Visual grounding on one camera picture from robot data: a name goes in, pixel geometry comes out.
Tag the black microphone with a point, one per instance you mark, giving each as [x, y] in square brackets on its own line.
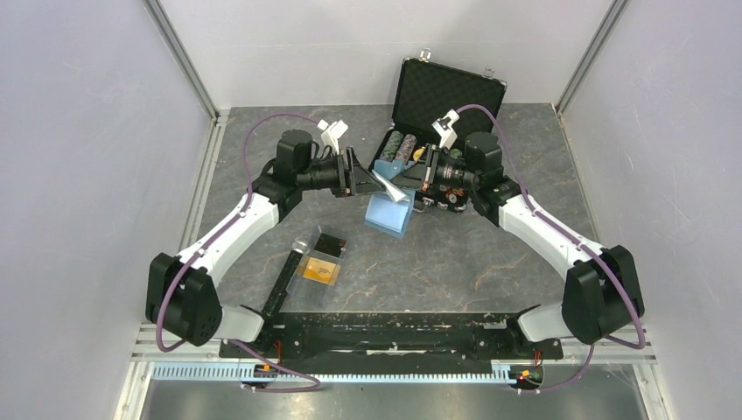
[279, 292]

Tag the black poker chip case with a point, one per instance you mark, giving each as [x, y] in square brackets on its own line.
[425, 92]

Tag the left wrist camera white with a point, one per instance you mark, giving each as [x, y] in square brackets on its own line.
[331, 132]

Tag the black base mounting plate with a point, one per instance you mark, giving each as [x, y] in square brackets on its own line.
[398, 342]

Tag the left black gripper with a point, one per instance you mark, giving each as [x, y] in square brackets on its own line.
[353, 179]

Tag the purple green chip row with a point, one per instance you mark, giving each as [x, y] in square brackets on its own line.
[391, 147]

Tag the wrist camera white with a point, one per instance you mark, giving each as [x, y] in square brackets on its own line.
[444, 127]
[331, 132]

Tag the clear plastic card box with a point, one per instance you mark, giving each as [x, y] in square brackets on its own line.
[308, 291]

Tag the white slotted cable duct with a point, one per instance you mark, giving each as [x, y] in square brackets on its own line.
[257, 373]

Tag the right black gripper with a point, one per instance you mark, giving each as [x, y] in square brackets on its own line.
[425, 179]

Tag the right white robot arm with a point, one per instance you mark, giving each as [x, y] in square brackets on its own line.
[601, 292]

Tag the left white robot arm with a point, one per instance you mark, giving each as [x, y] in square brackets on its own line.
[182, 296]

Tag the dark card stack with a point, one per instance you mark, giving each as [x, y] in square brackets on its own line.
[330, 245]

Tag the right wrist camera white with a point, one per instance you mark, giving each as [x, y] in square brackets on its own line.
[444, 127]

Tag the pink grey chip row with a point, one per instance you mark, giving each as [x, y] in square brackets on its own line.
[405, 149]

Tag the blue card holder wallet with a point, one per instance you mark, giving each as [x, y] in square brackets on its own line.
[384, 214]

